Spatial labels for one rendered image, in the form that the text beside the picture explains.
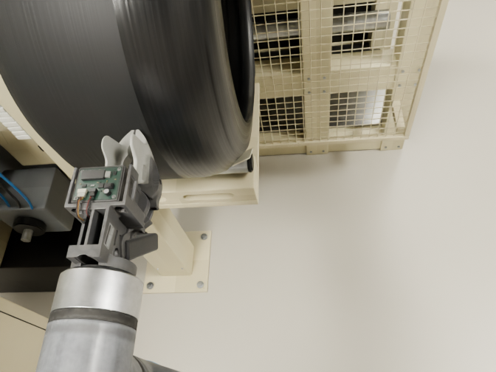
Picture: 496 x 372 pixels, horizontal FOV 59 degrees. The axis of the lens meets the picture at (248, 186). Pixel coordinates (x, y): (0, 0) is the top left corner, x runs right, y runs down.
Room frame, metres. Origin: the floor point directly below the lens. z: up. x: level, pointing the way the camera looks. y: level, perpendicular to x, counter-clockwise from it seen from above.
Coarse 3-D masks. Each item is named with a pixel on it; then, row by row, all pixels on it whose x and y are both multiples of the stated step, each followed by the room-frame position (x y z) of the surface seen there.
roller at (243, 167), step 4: (252, 156) 0.55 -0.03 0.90; (248, 160) 0.53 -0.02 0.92; (252, 160) 0.54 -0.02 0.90; (240, 164) 0.53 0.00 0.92; (244, 164) 0.52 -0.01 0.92; (248, 164) 0.52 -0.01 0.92; (252, 164) 0.53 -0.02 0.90; (232, 168) 0.53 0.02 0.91; (236, 168) 0.52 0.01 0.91; (240, 168) 0.52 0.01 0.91; (244, 168) 0.52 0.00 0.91; (248, 168) 0.52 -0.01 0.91; (252, 168) 0.52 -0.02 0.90; (224, 172) 0.53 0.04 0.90; (228, 172) 0.53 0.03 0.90; (232, 172) 0.52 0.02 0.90; (236, 172) 0.52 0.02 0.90; (240, 172) 0.52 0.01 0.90; (244, 172) 0.52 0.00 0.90; (248, 172) 0.52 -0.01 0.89
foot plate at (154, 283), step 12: (192, 240) 0.84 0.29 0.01; (204, 240) 0.82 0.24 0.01; (204, 252) 0.76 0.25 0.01; (204, 264) 0.71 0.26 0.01; (156, 276) 0.72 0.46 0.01; (168, 276) 0.71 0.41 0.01; (180, 276) 0.69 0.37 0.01; (192, 276) 0.68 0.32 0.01; (204, 276) 0.66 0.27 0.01; (144, 288) 0.68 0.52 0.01; (156, 288) 0.67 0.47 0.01; (168, 288) 0.66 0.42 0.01; (180, 288) 0.64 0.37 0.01; (192, 288) 0.63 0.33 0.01; (204, 288) 0.61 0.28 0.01
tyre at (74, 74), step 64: (0, 0) 0.52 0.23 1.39; (64, 0) 0.49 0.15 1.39; (128, 0) 0.47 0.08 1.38; (192, 0) 0.47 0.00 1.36; (0, 64) 0.51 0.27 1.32; (64, 64) 0.46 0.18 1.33; (128, 64) 0.44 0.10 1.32; (192, 64) 0.43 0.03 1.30; (64, 128) 0.44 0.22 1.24; (128, 128) 0.42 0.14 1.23; (192, 128) 0.40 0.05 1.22
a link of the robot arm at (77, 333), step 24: (72, 312) 0.16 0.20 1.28; (96, 312) 0.15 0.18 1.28; (120, 312) 0.15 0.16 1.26; (48, 336) 0.15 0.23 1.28; (72, 336) 0.14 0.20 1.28; (96, 336) 0.13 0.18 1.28; (120, 336) 0.13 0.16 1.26; (48, 360) 0.12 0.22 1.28; (72, 360) 0.11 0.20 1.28; (96, 360) 0.11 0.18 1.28; (120, 360) 0.11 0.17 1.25
